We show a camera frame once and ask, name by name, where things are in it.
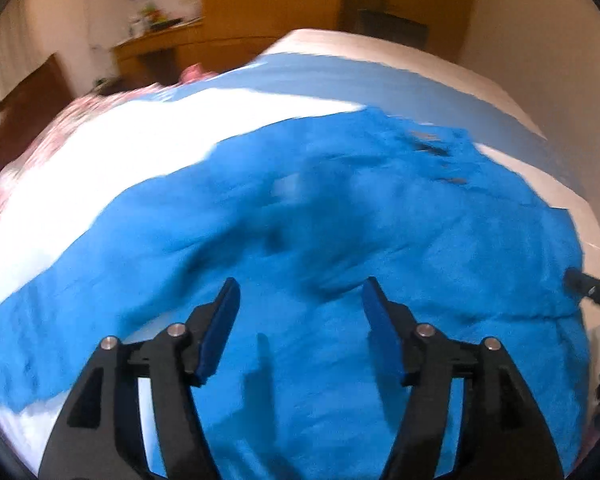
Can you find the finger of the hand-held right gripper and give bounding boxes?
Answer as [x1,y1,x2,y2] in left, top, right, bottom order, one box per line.
[565,268,600,317]

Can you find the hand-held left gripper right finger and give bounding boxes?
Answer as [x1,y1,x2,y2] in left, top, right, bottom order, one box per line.
[361,276,566,480]

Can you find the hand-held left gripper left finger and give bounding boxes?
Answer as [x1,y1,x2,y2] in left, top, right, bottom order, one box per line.
[37,276,242,480]

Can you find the blue puffer jacket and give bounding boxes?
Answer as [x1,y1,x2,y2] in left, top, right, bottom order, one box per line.
[0,109,592,480]

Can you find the white bed sheet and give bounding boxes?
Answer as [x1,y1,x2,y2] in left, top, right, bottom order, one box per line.
[0,375,78,476]

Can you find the pink floral quilt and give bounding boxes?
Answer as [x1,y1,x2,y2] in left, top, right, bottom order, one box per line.
[0,62,218,243]

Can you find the wooden desk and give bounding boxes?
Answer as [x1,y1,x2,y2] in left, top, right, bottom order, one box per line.
[111,21,281,88]

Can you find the dark wooden headboard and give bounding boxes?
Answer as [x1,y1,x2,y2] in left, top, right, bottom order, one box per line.
[0,52,77,196]

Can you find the black chair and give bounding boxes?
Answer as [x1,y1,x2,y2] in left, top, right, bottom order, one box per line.
[356,7,429,52]

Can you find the clutter of desk bottles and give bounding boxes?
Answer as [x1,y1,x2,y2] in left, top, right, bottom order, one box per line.
[127,2,203,36]

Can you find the beige curtain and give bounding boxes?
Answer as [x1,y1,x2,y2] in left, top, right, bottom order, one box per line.
[0,0,38,106]

